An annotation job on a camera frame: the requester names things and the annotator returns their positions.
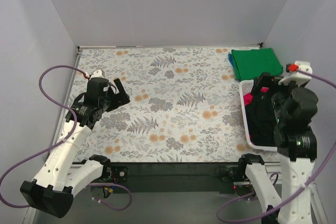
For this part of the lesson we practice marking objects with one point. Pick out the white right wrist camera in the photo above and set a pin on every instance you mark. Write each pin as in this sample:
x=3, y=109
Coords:
x=299, y=72

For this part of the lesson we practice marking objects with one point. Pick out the folded blue t shirt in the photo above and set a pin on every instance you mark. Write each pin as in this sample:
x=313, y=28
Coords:
x=231, y=60

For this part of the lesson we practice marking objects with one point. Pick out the black t shirt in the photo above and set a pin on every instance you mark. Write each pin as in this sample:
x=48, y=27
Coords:
x=261, y=120

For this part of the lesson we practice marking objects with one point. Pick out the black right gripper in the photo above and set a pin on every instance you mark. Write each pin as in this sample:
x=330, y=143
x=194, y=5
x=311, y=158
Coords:
x=266, y=87

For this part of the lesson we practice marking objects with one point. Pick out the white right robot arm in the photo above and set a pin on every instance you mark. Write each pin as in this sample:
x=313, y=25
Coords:
x=297, y=155

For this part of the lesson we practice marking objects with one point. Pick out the floral table cloth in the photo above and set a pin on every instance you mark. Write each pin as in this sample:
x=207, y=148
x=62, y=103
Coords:
x=184, y=107

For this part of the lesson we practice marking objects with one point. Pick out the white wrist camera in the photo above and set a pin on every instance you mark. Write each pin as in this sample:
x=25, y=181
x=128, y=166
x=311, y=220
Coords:
x=97, y=74
x=299, y=72

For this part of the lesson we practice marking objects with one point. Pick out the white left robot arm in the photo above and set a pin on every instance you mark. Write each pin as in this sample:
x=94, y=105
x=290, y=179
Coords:
x=53, y=188

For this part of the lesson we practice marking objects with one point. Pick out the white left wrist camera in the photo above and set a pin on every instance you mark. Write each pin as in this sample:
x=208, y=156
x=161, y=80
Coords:
x=97, y=74

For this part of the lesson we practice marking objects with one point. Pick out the white plastic laundry basket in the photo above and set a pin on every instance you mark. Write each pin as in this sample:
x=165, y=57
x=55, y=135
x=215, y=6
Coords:
x=245, y=87

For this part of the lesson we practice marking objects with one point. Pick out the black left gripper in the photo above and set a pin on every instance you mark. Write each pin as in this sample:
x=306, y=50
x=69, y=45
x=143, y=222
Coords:
x=113, y=97

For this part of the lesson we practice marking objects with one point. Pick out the green t shirt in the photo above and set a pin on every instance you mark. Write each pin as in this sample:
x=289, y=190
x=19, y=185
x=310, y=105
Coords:
x=249, y=64

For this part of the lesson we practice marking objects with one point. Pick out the red t shirt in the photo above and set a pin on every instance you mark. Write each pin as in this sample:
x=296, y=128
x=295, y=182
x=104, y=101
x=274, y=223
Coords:
x=248, y=98

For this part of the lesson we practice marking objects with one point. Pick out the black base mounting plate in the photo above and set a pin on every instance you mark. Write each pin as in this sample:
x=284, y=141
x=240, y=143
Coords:
x=224, y=178

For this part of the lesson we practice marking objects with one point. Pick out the aluminium frame rail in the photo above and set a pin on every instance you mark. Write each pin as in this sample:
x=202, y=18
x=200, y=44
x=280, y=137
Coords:
x=273, y=171

